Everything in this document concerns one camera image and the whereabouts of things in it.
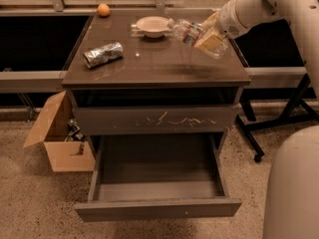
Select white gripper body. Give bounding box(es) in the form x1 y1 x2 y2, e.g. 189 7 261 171
215 0 249 39

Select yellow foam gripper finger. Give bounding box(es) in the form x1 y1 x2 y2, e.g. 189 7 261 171
194 28 224 52
201 12 218 30

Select clear plastic water bottle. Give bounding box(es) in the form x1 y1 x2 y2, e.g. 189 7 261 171
167 19 228 59

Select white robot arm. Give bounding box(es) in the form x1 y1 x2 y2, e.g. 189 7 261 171
195 0 319 99

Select closed grey top drawer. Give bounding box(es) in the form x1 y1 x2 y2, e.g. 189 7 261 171
73 105 239 135

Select dark grey drawer cabinet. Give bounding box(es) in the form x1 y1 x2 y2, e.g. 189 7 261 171
63 10 249 150

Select open grey middle drawer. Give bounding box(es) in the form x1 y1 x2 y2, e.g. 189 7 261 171
75 132 241 222

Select white paper bowl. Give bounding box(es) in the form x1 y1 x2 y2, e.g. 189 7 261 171
136 16 168 38

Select crumpled silver chip bag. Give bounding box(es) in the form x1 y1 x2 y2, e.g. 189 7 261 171
83 42 124 69

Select black rolling stand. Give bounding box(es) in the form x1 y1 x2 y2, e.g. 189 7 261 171
235 74 319 162

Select orange fruit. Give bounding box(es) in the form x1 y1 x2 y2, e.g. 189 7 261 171
97 4 111 17

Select items inside cardboard box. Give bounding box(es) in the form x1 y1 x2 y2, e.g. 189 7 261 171
65 119 86 141

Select open cardboard box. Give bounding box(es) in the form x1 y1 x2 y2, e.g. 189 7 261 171
23 92 95 172

